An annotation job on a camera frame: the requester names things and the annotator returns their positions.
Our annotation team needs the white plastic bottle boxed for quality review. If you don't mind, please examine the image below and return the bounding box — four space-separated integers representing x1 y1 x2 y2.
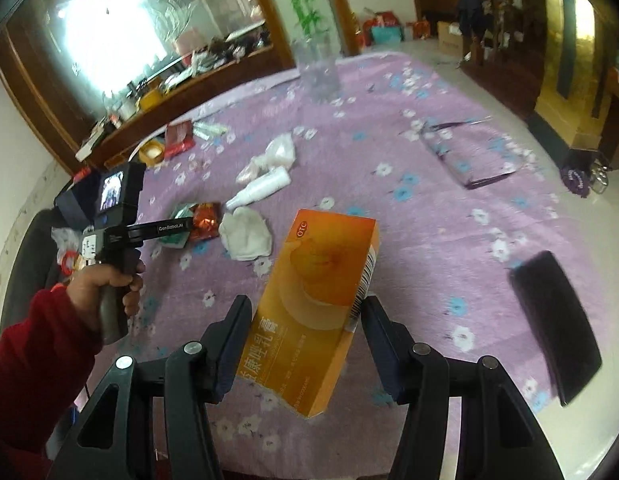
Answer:
225 167 291 210

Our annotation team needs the yellow tape roll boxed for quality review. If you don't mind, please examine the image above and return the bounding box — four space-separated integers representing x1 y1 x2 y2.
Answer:
138 139 165 168

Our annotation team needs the folded floral cloth pouch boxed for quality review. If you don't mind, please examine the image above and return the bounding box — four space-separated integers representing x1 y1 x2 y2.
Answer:
419 116 524 190

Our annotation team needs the chopsticks pack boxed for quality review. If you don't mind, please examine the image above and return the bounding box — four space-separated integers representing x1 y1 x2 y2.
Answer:
192 120 229 141

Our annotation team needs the red plastic basket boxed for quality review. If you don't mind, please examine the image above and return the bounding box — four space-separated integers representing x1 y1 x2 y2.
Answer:
59 250 82 276

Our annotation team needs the clear plastic cup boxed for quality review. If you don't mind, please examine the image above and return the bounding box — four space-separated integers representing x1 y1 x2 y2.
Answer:
292 32 341 102

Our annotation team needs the black phone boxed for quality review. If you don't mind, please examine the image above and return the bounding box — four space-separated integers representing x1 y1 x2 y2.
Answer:
509 250 602 406

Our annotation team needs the red sleeve left forearm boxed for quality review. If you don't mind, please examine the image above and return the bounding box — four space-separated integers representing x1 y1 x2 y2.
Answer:
0 286 102 479

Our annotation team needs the left hand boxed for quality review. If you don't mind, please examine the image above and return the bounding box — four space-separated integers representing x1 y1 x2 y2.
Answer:
67 262 145 334

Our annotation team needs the shiny red foil wrapper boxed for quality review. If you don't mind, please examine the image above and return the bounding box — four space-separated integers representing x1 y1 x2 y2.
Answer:
189 203 222 242

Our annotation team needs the wooden cabinet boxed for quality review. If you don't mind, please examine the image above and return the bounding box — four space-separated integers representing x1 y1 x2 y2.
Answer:
0 0 361 174

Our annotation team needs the dark red packet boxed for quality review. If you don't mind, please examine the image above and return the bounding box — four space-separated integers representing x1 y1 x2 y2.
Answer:
164 119 196 159

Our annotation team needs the person in background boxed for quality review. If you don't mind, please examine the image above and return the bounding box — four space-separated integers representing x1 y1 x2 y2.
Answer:
457 0 487 65

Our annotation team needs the orange medicine box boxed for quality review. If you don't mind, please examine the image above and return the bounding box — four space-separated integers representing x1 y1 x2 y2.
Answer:
237 209 380 418

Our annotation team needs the teal tissue pack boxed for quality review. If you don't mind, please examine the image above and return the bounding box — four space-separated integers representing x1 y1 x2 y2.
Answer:
159 203 196 249

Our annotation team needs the black sofa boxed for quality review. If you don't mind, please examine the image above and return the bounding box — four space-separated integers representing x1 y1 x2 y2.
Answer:
0 207 68 334

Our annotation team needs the purple floral tablecloth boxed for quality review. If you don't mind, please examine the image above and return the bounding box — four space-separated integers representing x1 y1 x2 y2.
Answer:
74 49 611 478

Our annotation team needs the crumpled white tissue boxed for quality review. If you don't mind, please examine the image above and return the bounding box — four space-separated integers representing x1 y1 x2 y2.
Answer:
218 207 273 261

